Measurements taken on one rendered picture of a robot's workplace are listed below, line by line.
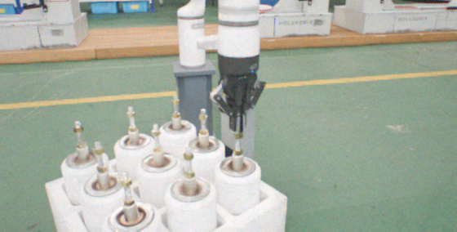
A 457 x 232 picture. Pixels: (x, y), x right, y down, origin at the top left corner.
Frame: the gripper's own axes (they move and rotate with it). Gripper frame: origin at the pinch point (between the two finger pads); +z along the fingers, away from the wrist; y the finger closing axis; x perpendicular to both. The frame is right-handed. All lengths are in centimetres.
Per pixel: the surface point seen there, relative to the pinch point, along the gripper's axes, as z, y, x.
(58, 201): 17.2, -30.8, 22.0
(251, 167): 9.8, 1.9, -2.4
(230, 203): 15.8, -4.0, -2.6
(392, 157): 35, 72, -3
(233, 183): 10.9, -3.6, -3.2
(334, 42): 32, 209, 115
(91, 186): 9.8, -26.0, 12.0
